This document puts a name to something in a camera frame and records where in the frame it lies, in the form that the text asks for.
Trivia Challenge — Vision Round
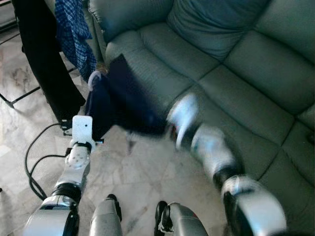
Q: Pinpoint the blue plaid shirt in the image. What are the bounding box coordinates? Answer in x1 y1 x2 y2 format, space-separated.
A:
54 0 97 82

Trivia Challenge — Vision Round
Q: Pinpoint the black hanging garment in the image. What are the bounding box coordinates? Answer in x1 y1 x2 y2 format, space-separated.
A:
11 0 87 123

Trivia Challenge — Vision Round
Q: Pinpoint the silver right robot leg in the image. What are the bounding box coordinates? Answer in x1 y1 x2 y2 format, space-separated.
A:
154 200 210 236

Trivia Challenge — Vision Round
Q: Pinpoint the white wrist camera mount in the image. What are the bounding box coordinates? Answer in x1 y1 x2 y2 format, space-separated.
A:
167 93 200 148
71 115 94 148

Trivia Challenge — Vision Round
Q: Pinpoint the navy blue garment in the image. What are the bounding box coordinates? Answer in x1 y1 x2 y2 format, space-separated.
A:
85 54 168 141

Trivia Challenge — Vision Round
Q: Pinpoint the pink plastic hanger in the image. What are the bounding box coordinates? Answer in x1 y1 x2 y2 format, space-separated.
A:
88 70 106 91

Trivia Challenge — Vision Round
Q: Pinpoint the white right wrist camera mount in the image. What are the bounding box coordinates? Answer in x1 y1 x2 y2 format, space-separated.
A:
167 93 200 148

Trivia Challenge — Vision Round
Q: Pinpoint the dark green leather sofa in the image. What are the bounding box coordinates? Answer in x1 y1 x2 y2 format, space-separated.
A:
86 0 315 236

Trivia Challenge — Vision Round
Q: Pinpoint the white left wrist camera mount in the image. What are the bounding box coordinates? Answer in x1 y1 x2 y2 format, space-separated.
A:
71 115 94 148

